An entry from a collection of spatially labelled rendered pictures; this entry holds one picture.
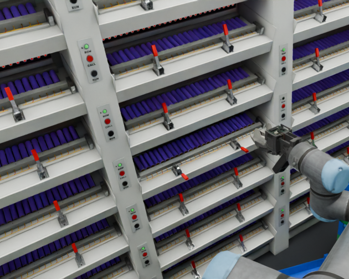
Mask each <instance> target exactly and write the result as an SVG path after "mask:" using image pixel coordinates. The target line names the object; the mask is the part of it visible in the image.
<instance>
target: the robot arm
mask: <svg viewBox="0 0 349 279"><path fill-rule="evenodd" d="M284 127H286V128H288V129H289V130H287V129H285V128H284ZM250 136H251V139H252V140H253V142H254V143H255V145H256V146H257V147H258V148H259V149H260V150H261V151H263V152H266V153H270V154H272V155H275V156H278V155H279V156H281V157H280V158H279V160H278V161H277V162H276V164H275V166H273V168H272V170H273V171H274V173H275V174H277V173H280V172H283V171H284V170H285V169H286V168H287V167H288V166H289V165H290V166H291V167H293V168H294V169H296V170H297V171H299V172H300V173H302V174H303V175H305V176H306V177H308V178H309V179H310V201H309V203H310V209H311V212H312V214H313V216H314V217H315V218H317V219H319V220H321V221H324V222H328V223H329V222H334V221H336V220H338V219H340V220H343V221H347V222H348V224H347V226H346V227H345V229H344V231H343V232H342V234H341V235H340V237H339V238H338V240H337V241H336V243H335V244H334V246H333V248H332V249H331V251H330V252H329V254H328V255H327V257H326V258H325V260H324V262H323V263H322V265H321V266H320V268H319V269H318V271H312V272H310V273H308V274H306V275H305V276H304V277H303V278H295V277H291V276H288V275H286V274H284V273H282V272H279V271H277V270H274V269H272V268H270V267H267V266H264V265H262V264H260V263H257V262H255V261H252V260H250V259H248V258H245V257H242V256H241V254H235V253H232V252H230V251H222V252H220V253H218V254H217V255H216V256H215V257H214V258H213V259H212V261H211V262H210V263H209V265H208V267H207V268H206V270H205V272H204V274H203V276H202V279H349V191H346V190H345V189H346V187H347V186H348V184H349V166H348V165H346V164H344V162H343V161H341V160H339V159H336V158H334V157H332V156H330V155H329V154H327V153H325V152H323V151H321V150H319V149H317V148H316V147H314V146H312V145H310V144H308V143H306V142H301V140H302V138H300V137H299V136H297V135H295V134H293V133H292V129H290V128H289V127H287V126H285V125H283V124H280V126H279V125H278V126H276V127H273V128H272V125H271V124H270V123H268V124H267V127H266V130H259V129H257V128H256V129H255V131H254V134H252V133H250ZM263 136H264V137H263Z"/></svg>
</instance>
